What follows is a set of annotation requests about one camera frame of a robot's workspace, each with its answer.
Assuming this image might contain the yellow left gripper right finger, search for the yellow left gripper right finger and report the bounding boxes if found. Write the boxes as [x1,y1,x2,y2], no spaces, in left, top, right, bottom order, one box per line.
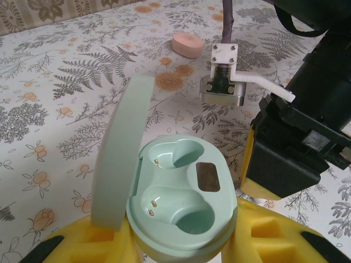
[219,198,351,263]

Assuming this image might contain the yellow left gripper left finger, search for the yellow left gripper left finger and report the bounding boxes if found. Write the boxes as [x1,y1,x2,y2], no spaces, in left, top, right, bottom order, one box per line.
[21,216,143,263]

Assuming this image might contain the mint green earbud charging case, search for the mint green earbud charging case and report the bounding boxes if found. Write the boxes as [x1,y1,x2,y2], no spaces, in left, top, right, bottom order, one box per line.
[92,75,238,263]

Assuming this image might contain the pink earbud charging case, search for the pink earbud charging case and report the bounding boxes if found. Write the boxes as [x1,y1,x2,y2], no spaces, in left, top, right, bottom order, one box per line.
[172,31,204,59]

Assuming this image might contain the white metal clamp fixture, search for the white metal clamp fixture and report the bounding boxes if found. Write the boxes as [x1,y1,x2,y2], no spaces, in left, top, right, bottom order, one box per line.
[199,42,297,107]

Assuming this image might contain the thin black cable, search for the thin black cable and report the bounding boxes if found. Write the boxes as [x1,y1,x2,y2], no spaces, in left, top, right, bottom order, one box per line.
[274,4,329,38]

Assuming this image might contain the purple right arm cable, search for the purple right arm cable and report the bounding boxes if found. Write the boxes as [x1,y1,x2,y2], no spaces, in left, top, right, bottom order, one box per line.
[220,0,234,45]

